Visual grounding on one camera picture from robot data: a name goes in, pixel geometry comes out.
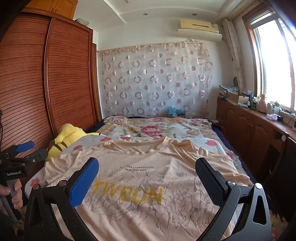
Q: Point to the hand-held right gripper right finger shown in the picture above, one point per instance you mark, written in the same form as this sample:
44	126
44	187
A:
208	183

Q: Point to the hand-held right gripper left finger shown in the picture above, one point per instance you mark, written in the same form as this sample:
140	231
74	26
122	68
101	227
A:
84	183

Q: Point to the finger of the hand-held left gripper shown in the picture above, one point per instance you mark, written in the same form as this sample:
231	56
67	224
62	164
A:
25	146
37	156

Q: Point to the peach printed t-shirt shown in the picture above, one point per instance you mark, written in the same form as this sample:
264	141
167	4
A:
143	162

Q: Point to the person's left hand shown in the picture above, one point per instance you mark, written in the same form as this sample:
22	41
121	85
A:
17	199

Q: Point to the white flower-print sheet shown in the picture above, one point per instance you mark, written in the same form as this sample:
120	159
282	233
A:
78	147

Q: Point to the yellow plush toy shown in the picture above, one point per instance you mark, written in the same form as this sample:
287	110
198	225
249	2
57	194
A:
67	134

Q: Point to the wooden low cabinet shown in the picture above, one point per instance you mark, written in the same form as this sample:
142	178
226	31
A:
242	125

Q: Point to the blue cardboard box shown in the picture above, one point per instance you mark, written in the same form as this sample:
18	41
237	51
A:
175	112

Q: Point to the wooden slatted wardrobe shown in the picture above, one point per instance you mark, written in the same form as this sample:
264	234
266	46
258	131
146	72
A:
69	81

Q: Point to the floral blanket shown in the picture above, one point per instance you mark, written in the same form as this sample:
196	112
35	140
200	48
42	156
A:
150	129

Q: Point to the open brown cardboard box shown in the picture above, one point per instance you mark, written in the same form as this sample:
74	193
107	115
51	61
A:
238	98

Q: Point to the white crumpled bag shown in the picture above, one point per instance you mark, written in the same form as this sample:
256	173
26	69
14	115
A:
272	117

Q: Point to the stack of newspapers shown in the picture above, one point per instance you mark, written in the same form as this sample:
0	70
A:
227	90

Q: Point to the green-capped bottle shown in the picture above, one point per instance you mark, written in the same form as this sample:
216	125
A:
276	108

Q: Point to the dark woven fan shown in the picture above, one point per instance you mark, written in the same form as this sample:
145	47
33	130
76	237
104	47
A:
235	81

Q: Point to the circle-patterned sheer curtain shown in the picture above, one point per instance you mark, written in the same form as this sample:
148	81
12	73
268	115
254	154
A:
150	81

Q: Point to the bundled pale window curtain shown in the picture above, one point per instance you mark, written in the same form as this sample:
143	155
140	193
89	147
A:
233	51

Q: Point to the wooden overhead cupboard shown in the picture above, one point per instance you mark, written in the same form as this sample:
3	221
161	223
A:
57	7

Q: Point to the window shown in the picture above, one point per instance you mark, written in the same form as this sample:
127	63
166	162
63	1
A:
277	58

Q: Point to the wall air conditioner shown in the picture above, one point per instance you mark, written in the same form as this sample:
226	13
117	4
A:
198	26

